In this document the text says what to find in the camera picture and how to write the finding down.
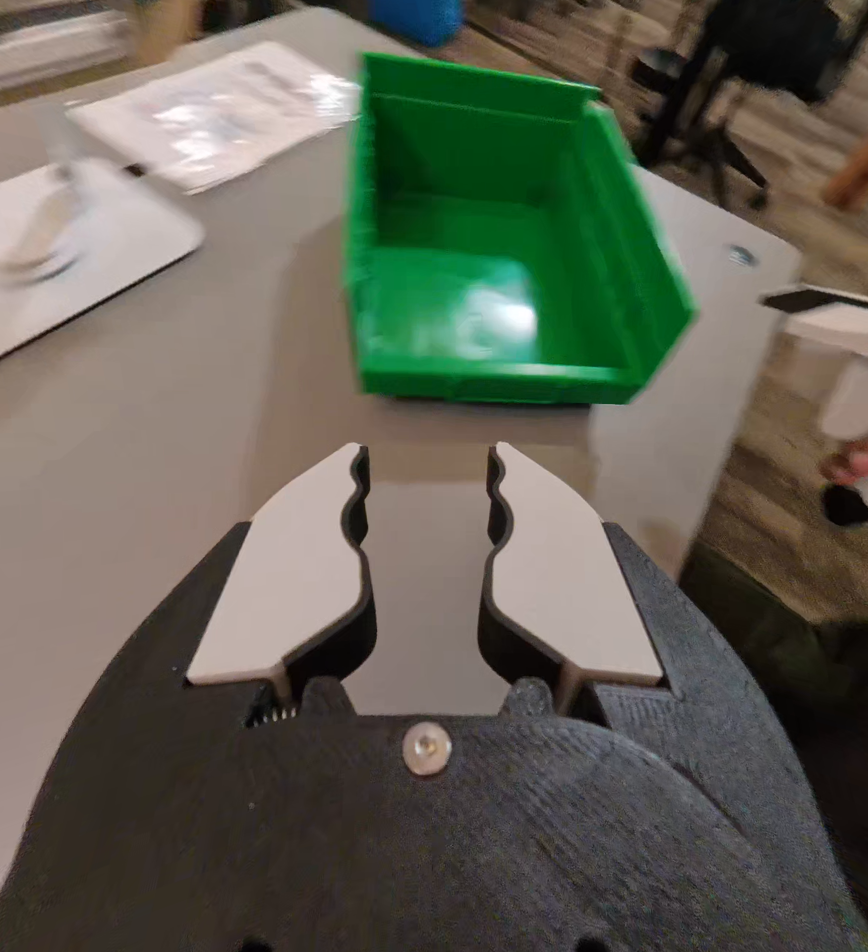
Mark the black rolling chair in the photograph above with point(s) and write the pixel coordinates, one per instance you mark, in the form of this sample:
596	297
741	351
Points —
768	44

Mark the laminated paper sheet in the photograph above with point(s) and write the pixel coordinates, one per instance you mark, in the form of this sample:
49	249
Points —
218	119

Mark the metal desk grommet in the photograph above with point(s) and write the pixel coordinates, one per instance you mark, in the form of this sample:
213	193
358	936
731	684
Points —
742	255

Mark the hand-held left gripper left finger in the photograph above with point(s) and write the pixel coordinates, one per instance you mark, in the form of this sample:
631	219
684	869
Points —
285	595

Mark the person's right hand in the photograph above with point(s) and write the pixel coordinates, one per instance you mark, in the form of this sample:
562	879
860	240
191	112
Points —
854	459

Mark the person's dark clothing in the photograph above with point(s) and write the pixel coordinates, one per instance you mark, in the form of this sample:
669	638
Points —
835	706

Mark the white metal stand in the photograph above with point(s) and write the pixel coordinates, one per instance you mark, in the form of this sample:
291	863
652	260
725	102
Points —
129	238

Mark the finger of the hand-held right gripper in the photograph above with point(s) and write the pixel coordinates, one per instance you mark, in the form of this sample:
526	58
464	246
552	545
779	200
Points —
850	327

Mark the green plastic bin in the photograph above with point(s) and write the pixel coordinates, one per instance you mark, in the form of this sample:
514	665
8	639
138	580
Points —
612	260

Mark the grey desk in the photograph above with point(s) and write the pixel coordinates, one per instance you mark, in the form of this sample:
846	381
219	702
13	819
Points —
144	446

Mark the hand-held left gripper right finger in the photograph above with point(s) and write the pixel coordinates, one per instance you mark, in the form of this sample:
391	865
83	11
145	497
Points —
567	595

